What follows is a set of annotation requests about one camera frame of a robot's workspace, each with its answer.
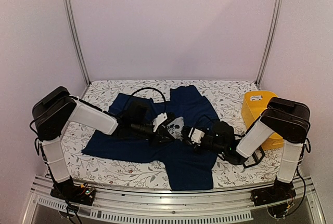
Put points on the aluminium corner post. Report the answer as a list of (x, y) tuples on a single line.
[(269, 42), (76, 41)]

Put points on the right aluminium corner post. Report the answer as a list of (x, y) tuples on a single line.
[(269, 42)]

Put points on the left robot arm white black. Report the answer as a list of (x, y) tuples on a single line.
[(59, 111)]

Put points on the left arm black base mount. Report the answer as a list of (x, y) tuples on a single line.
[(67, 190)]

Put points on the black display box orange brooch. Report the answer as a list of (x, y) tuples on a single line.
[(255, 159)]

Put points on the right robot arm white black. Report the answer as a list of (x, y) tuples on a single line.
[(288, 119)]

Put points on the navy blue printed t-shirt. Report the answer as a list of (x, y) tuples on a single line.
[(186, 169)]

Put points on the yellow plastic basket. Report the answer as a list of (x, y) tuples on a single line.
[(254, 103)]

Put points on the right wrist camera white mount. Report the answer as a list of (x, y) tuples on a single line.
[(193, 135)]

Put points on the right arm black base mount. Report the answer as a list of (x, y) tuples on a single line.
[(279, 191)]

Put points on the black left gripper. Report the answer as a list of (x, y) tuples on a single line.
[(161, 132)]

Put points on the left aluminium corner post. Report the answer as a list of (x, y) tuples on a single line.
[(76, 41)]

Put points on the floral patterned table mat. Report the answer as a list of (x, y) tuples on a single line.
[(225, 96)]

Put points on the aluminium front rail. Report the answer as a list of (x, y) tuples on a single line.
[(115, 204)]

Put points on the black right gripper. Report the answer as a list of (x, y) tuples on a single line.
[(190, 141)]

